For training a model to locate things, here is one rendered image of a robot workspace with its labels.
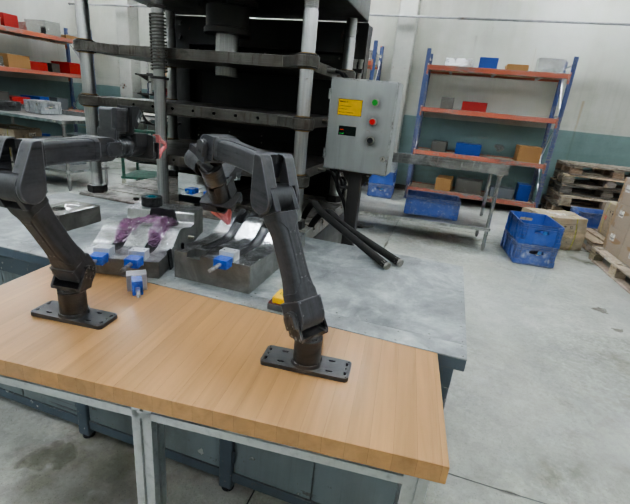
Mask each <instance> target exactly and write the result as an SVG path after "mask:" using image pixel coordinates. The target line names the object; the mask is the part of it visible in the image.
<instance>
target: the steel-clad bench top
mask: <svg viewBox="0 0 630 504"><path fill-rule="evenodd" d="M47 198H48V199H49V204H50V205H51V204H56V203H60V202H65V201H69V200H74V201H80V202H85V203H90V204H95V205H100V212H101V221H100V222H97V223H94V224H90V225H87V226H83V227H80V228H77V229H73V230H70V231H67V232H68V234H69V235H70V237H71V238H72V239H73V241H74V242H75V243H76V244H77V246H79V247H80V248H81V249H84V248H85V247H87V246H89V245H90V244H92V243H93V242H94V240H95V239H96V237H97V235H98V234H99V232H100V230H101V228H102V227H103V226H104V224H105V223H107V222H109V221H121V220H122V219H123V218H127V211H128V207H130V206H131V205H133V204H127V203H122V202H117V201H111V200H106V199H101V198H95V197H90V196H85V195H79V194H74V193H69V192H63V193H58V194H53V195H48V196H47ZM219 223H220V221H218V220H213V219H208V218H203V232H202V233H201V234H200V235H199V236H198V237H197V239H196V240H195V241H197V240H200V239H202V238H205V237H207V236H209V235H210V234H211V233H212V232H213V231H214V230H215V228H216V227H217V225H218V224H219ZM0 247H3V248H7V249H11V250H15V251H19V252H23V253H27V254H31V255H35V256H39V257H44V258H48V257H47V255H46V254H45V252H44V251H43V249H42V248H41V247H40V245H39V244H38V243H37V242H36V240H35V239H34V238H33V236H32V235H31V234H30V233H29V231H28V230H27V229H26V228H25V226H24V225H23V224H22V223H21V222H20V221H19V220H18V219H17V218H16V217H15V216H14V215H12V214H11V213H10V212H9V210H8V209H7V208H3V207H0ZM303 251H304V255H305V259H306V263H307V267H308V270H309V274H310V277H311V279H312V282H313V284H314V285H315V287H316V291H317V294H321V298H322V303H323V307H324V311H325V319H326V322H327V326H328V327H332V328H336V329H340V330H344V331H348V332H352V333H356V334H361V335H365V336H369V337H373V338H377V339H381V340H385V341H389V342H393V343H397V344H401V345H406V346H410V347H414V348H418V349H422V350H426V351H430V352H434V353H437V354H440V355H445V356H449V357H453V358H457V359H461V360H465V361H467V340H466V318H465V296H464V274H463V266H459V265H453V264H448V263H442V262H437V261H432V260H426V259H421V258H416V257H410V256H405V255H400V254H394V253H393V254H394V255H396V256H397V257H399V258H400V259H402V260H403V261H404V263H403V265H402V266H401V267H398V266H397V265H395V264H394V263H392V262H391V261H389V260H388V259H386V258H385V257H383V256H382V255H380V254H379V253H378V254H379V255H380V256H382V257H383V258H384V259H385V260H387V261H388V262H389V263H390V264H391V267H390V268H389V269H388V270H385V269H384V268H382V267H381V266H380V265H379V264H378V263H376V262H375V261H374V260H373V259H371V258H370V257H369V256H368V255H367V254H365V253H364V252H363V251H362V250H361V249H359V248H358V247H357V246H352V245H346V244H341V243H336V242H330V241H325V240H320V239H314V238H309V237H305V246H304V248H303ZM147 283H152V284H156V285H160V286H164V287H168V288H172V289H176V290H180V291H184V292H188V293H193V294H197V295H201V296H205V297H209V298H213V299H217V300H221V301H225V302H229V303H234V304H238V305H242V306H246V307H250V308H254V309H258V310H262V311H266V312H270V313H274V314H279V315H283V313H282V312H278V311H274V310H270V309H267V303H268V302H269V301H270V300H271V299H272V297H273V296H274V295H275V294H276V293H277V292H278V291H279V290H280V289H283V286H282V279H281V274H280V270H279V269H278V270H277V271H276V272H274V273H273V274H272V275H271V276H270V277H269V278H267V279H266V280H265V281H264V282H263V283H262V284H260V285H259V286H258V287H257V288H256V289H255V290H253V291H252V292H251V293H250V294H246V293H242V292H238V291H233V290H229V289H225V288H221V287H216V286H212V285H208V284H204V283H199V282H195V281H191V280H187V279H182V278H178V277H175V267H173V268H172V269H171V270H170V268H169V269H168V270H167V271H166V272H165V273H164V274H163V275H162V276H161V277H160V278H159V279H156V278H147Z"/></svg>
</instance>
